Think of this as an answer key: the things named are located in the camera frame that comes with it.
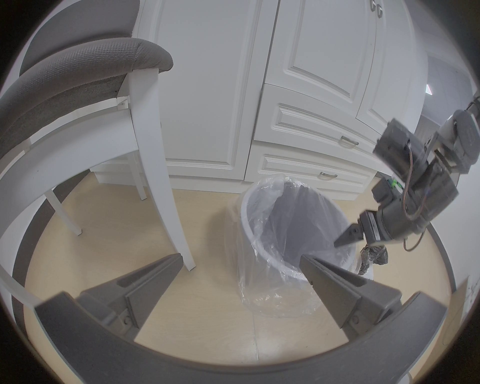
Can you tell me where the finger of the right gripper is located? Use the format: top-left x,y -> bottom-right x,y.
333,224 -> 367,249

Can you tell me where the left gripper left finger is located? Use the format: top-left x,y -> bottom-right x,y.
77,253 -> 184,334

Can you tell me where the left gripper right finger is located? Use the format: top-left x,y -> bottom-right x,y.
299,255 -> 403,331

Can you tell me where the black and white plastic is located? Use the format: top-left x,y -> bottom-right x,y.
357,244 -> 389,280

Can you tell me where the clear plastic bag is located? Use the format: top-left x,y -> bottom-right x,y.
229,172 -> 358,320

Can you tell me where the white trash bin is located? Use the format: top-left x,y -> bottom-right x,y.
236,174 -> 356,317

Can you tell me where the white wardrobe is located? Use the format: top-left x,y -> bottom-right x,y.
90,0 -> 430,202

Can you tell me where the white chair with grey cushions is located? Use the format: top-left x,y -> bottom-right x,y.
0,0 -> 196,309

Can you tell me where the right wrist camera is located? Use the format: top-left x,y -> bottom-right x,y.
371,178 -> 403,206

